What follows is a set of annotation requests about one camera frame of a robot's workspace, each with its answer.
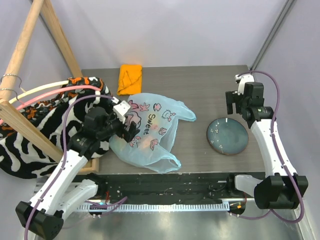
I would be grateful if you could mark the black white zebra blanket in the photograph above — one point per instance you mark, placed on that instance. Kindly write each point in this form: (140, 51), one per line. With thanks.
(22, 159)

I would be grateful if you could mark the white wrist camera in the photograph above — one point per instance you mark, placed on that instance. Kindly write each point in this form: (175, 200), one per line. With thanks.
(241, 80)
(121, 110)

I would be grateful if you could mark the orange patterned cloth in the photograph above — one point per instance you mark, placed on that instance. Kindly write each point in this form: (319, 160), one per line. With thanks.
(47, 114)

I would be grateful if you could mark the cream plastic hanger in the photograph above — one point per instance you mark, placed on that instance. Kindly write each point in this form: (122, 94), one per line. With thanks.
(37, 89)

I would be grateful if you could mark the white slotted cable rail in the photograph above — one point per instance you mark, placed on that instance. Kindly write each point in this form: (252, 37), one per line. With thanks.
(147, 208)

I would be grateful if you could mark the orange folded cloth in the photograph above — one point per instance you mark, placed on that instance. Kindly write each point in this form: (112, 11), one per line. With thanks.
(129, 80)

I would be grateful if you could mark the light blue plastic bag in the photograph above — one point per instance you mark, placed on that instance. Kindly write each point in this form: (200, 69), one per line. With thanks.
(157, 119)

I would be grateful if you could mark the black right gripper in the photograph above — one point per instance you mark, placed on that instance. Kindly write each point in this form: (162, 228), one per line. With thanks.
(238, 100)

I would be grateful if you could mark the pink plastic hanger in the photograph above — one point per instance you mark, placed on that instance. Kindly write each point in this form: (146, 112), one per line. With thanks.
(4, 103)

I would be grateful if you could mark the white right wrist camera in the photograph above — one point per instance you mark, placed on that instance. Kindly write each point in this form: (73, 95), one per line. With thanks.
(241, 80)

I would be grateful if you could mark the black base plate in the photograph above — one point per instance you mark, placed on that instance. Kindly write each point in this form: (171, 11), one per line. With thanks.
(168, 189)

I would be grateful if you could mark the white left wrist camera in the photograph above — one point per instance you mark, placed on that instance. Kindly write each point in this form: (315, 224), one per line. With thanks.
(121, 110)

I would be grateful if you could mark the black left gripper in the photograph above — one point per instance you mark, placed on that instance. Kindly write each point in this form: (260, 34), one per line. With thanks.
(127, 135)

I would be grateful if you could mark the metal wire hanger hook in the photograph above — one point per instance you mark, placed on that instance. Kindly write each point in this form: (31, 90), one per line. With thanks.
(7, 83)

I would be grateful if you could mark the blue ceramic plate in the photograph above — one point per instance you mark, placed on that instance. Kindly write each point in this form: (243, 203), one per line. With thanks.
(227, 136)

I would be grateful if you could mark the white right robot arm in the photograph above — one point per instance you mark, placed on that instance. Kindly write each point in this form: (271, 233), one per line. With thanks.
(282, 186)

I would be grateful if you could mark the wooden rack frame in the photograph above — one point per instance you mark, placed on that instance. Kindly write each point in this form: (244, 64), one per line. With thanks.
(43, 62)

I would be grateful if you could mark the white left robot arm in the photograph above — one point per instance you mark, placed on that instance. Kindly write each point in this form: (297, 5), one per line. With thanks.
(45, 213)

